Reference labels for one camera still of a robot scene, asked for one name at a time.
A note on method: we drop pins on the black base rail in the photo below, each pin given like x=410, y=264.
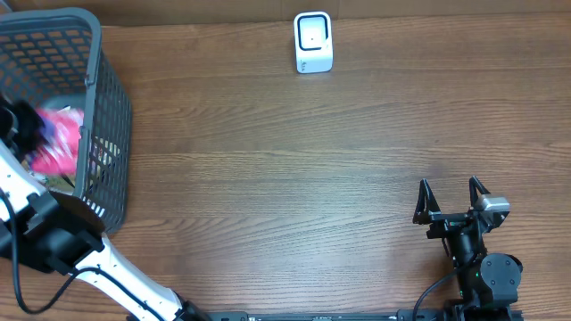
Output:
x=400, y=315

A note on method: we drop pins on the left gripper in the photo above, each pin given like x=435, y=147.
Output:
x=36, y=124

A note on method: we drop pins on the white barcode scanner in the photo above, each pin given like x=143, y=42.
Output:
x=313, y=42

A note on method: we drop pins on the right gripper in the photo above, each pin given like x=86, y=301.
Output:
x=426, y=210

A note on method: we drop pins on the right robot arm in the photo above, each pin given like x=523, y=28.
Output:
x=488, y=282

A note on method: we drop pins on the red purple pad package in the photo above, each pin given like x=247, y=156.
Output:
x=59, y=153

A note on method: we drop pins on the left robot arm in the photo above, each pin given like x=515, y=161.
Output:
x=55, y=232

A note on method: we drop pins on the grey plastic shopping basket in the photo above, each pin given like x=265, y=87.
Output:
x=54, y=59

